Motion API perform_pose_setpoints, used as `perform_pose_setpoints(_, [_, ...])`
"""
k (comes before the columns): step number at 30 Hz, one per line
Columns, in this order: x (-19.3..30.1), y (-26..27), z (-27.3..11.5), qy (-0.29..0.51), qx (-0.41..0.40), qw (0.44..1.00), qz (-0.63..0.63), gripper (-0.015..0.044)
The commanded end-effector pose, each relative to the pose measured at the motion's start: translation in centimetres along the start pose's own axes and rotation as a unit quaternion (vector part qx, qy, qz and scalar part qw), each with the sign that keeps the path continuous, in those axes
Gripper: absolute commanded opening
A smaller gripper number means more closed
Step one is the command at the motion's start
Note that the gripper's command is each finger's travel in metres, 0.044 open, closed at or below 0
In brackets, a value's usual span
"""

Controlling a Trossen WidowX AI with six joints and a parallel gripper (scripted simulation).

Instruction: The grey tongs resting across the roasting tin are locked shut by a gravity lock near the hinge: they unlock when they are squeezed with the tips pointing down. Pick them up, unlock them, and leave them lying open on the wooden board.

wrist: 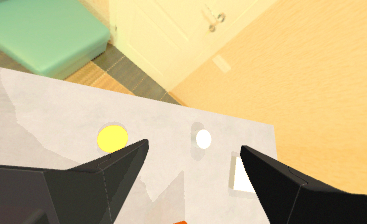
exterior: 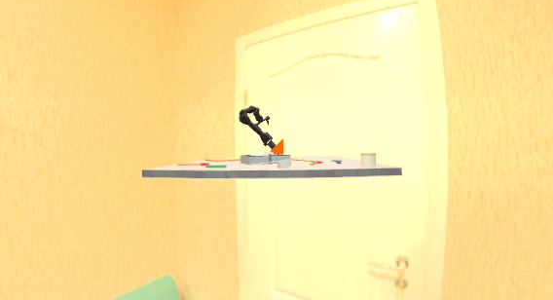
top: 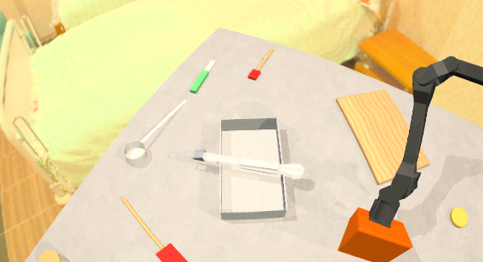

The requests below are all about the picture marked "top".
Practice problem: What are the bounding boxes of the white saucepan with long handle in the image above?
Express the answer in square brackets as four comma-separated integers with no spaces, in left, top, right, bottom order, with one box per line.
[123,100,187,167]

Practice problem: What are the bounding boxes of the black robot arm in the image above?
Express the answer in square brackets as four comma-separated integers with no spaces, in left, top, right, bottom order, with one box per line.
[369,56,483,228]

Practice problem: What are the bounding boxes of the white rectangular tray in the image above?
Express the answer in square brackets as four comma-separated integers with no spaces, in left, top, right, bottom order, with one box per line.
[219,117,287,220]

